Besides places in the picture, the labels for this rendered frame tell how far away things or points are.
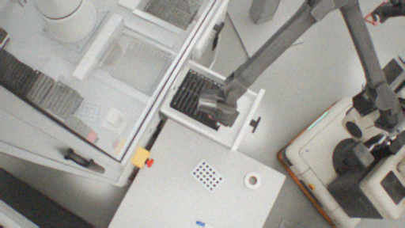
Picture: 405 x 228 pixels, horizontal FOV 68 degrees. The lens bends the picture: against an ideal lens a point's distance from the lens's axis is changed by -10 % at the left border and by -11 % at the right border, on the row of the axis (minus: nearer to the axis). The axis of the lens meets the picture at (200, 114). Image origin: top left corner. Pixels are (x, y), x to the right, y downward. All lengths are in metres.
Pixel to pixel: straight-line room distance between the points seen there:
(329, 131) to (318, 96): 0.43
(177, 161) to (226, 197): 0.26
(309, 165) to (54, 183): 1.65
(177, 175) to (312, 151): 0.94
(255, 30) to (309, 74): 0.52
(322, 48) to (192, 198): 1.67
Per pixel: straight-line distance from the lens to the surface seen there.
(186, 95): 1.39
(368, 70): 1.12
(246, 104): 1.45
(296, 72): 2.51
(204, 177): 1.41
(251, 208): 1.47
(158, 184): 1.44
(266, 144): 2.30
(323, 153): 2.11
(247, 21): 2.56
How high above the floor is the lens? 2.20
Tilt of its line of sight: 75 degrees down
